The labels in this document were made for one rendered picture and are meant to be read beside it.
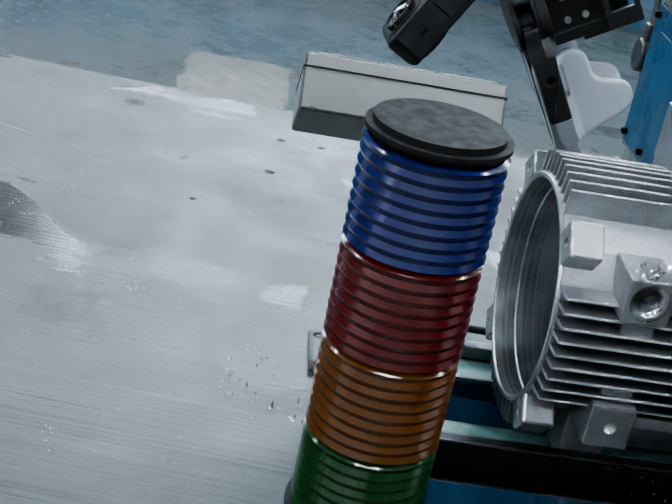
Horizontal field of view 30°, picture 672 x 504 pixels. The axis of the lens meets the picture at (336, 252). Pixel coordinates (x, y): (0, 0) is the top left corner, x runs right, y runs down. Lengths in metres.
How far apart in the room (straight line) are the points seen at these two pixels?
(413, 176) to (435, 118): 0.04
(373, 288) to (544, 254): 0.46
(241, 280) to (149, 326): 0.14
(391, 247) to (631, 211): 0.35
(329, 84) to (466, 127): 0.54
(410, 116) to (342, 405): 0.12
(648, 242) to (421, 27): 0.20
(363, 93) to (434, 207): 0.56
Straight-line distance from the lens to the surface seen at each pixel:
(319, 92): 1.03
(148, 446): 1.00
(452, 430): 0.87
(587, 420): 0.82
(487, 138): 0.49
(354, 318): 0.50
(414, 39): 0.83
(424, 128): 0.48
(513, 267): 0.94
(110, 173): 1.48
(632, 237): 0.82
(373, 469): 0.53
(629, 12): 0.84
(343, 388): 0.52
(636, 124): 1.54
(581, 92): 0.86
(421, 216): 0.48
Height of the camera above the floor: 1.37
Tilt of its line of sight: 25 degrees down
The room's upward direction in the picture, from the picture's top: 11 degrees clockwise
